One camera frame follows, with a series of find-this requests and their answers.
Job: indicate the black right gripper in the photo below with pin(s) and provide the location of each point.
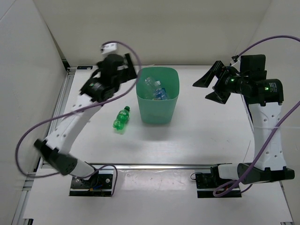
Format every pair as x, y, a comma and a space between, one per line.
205, 80

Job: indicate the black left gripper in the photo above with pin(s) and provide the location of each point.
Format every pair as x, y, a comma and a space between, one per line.
131, 71

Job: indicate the clear unlabelled plastic bottle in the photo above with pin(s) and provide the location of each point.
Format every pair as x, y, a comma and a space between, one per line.
151, 85

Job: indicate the green soda bottle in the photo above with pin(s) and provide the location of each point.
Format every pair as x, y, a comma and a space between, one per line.
121, 119

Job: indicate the clear bottle white blue label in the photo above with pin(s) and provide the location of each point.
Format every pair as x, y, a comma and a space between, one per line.
149, 95

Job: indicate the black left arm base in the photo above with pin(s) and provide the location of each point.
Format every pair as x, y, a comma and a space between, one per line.
98, 185

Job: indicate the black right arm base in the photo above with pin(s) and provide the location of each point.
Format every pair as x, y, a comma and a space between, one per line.
211, 182

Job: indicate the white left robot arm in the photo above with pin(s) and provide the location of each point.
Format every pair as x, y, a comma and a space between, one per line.
55, 148

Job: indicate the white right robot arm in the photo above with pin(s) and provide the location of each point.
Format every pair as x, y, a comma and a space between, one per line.
264, 98

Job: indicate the green plastic bin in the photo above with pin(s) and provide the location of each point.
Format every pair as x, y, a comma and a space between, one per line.
158, 111

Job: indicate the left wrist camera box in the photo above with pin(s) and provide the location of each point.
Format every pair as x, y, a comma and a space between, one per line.
108, 48

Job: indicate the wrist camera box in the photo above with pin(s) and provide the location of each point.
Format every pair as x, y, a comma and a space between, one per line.
253, 66
108, 48

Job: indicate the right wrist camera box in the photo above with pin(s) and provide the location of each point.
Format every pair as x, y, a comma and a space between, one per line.
253, 66

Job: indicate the aluminium front table rail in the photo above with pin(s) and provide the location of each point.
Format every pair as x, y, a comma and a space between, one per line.
164, 167

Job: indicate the aluminium table rail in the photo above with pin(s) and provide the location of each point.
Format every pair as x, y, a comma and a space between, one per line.
59, 110
164, 167

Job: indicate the aluminium left table rail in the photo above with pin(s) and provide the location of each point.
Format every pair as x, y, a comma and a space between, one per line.
59, 110

